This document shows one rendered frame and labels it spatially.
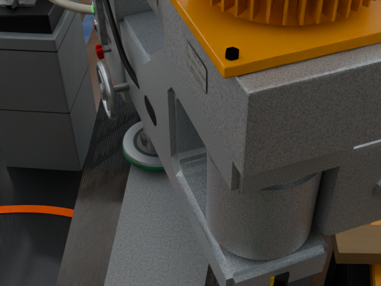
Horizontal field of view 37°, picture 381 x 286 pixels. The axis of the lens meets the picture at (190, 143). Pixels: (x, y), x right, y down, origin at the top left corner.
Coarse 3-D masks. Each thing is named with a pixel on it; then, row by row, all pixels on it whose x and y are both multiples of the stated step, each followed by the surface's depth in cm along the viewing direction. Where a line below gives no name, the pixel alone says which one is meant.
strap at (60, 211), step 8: (0, 208) 275; (8, 208) 275; (16, 208) 275; (24, 208) 275; (32, 208) 275; (40, 208) 275; (48, 208) 275; (56, 208) 275; (64, 208) 275; (72, 216) 271
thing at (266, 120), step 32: (160, 0) 90; (192, 64) 76; (288, 64) 63; (320, 64) 63; (352, 64) 63; (224, 96) 67; (256, 96) 60; (288, 96) 62; (320, 96) 64; (352, 96) 66; (224, 128) 70; (256, 128) 64; (288, 128) 66; (320, 128) 68; (352, 128) 70; (256, 160) 67; (288, 160) 69
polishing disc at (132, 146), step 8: (136, 128) 180; (128, 136) 177; (136, 136) 177; (128, 144) 174; (136, 144) 174; (128, 152) 172; (136, 152) 172; (144, 152) 172; (152, 152) 172; (136, 160) 170; (144, 160) 169; (152, 160) 169
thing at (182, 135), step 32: (128, 32) 129; (160, 32) 125; (128, 64) 130; (160, 64) 104; (160, 96) 111; (192, 96) 90; (160, 128) 118; (192, 128) 111; (160, 160) 127; (192, 160) 116; (224, 160) 82; (320, 160) 83; (192, 192) 111; (192, 224) 112; (224, 256) 100; (288, 256) 100; (320, 256) 102
